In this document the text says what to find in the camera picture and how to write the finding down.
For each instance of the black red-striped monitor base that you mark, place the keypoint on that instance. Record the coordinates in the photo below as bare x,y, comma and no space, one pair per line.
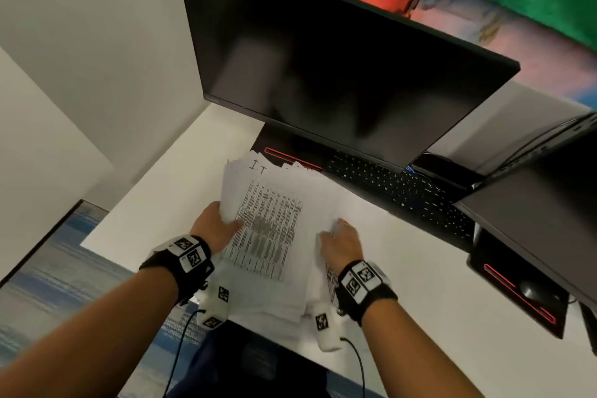
275,141

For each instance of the person's left hand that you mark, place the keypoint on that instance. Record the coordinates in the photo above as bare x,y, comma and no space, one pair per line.
212,230

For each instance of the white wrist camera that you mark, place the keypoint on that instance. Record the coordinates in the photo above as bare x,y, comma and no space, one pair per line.
326,332
214,304

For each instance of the black flat device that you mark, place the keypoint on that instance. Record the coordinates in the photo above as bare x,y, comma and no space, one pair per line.
590,327

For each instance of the white table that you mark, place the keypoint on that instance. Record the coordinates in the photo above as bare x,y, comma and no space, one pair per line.
443,295

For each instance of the black left wristband with markers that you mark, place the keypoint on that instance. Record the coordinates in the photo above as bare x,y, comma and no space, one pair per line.
158,264

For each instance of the black computer mouse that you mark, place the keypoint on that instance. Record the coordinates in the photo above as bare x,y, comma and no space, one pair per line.
536,291

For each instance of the person's dark trousers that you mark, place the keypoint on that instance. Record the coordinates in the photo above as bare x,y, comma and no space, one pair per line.
242,365

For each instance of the black keyboard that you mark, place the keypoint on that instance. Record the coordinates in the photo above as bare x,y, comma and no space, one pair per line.
410,197

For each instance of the person's right hand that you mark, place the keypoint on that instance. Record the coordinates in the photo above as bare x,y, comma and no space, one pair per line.
345,248

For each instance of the black computer monitor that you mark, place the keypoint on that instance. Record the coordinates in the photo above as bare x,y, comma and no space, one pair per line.
350,71
536,225

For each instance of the black right wristband with markers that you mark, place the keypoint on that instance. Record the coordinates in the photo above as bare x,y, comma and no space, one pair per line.
382,302

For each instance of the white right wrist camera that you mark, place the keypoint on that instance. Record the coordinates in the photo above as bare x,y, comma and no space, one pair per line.
326,332

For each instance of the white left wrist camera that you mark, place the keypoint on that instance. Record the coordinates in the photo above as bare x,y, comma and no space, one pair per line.
214,304

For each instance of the grey desk divider panel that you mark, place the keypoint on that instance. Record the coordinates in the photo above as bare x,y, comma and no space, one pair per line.
503,122

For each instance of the glossy black box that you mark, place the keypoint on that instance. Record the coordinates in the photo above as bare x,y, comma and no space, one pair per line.
443,167

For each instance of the stack of white printed papers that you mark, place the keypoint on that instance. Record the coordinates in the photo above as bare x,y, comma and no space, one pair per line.
280,197

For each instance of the person's right forearm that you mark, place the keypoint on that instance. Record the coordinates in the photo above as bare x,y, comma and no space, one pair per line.
410,355

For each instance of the black wristband with markers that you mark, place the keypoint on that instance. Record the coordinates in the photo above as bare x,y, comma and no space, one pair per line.
382,302
158,264

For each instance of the black mouse pad red trim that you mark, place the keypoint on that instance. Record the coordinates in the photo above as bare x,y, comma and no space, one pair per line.
489,253

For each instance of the person's left forearm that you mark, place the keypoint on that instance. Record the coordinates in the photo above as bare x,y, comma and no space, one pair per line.
93,341

